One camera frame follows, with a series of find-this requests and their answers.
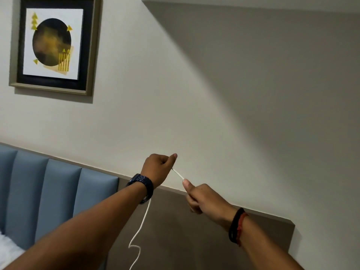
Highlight person's right hand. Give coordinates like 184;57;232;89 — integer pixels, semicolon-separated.
182;179;237;230

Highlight person's left hand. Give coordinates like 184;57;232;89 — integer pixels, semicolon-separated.
140;153;178;189

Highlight white cord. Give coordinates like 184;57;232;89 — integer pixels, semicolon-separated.
128;168;185;270

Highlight person's left forearm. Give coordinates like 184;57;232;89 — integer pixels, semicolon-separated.
4;181;148;270

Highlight person's right forearm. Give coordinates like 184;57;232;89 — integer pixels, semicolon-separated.
238;216;304;270

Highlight dark blue wristwatch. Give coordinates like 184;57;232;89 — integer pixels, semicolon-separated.
126;173;154;205

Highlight black and red wrist threads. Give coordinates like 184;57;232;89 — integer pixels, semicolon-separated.
228;207;249;247

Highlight blue padded headboard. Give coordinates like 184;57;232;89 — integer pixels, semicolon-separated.
0;144;120;270

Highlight white pillow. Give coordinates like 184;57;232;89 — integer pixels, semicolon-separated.
0;230;26;270

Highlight framed abstract wall picture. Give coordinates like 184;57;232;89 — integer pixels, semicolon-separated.
9;0;102;96

